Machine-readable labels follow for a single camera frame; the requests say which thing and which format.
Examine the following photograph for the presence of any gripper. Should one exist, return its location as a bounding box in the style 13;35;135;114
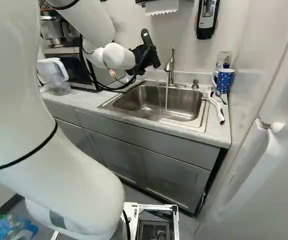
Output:
129;43;162;76

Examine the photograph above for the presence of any clear cup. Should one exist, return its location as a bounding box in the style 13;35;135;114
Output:
143;65;162;83

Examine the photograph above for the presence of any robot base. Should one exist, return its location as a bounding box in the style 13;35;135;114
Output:
50;200;180;240

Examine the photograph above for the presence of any silver tap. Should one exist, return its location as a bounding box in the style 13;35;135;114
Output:
164;46;187;88

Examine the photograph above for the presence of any paper towel dispenser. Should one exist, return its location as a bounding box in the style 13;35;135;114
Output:
134;0;180;17

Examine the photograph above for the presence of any stainless steel sink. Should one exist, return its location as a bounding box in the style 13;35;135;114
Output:
97;79;210;134

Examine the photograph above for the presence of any black microwave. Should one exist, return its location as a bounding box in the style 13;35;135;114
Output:
58;55;100;92

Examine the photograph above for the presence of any clear bottle with blue cap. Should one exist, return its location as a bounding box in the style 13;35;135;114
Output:
215;51;232;71

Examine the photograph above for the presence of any blue patterned mug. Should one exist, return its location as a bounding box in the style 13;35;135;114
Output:
217;68;236;95

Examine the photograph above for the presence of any metal spoon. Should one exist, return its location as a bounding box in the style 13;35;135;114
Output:
214;90;228;106

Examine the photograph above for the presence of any white dish brush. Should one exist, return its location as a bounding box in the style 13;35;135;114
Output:
209;90;226;126

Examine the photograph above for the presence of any white water filter pitcher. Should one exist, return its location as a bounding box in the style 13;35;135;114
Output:
37;57;72;97

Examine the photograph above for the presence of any coffee machine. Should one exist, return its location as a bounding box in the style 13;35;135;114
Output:
39;8;82;49

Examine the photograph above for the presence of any grey kitchen counter with cabinets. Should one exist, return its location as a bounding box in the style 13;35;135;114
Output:
37;71;232;216

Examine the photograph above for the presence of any white fridge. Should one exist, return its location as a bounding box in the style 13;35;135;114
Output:
198;0;288;240

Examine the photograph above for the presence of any blue plastic package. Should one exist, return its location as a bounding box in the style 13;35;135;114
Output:
0;211;40;240

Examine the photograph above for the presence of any black wall soap dispenser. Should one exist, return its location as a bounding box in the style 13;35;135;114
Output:
196;0;221;41

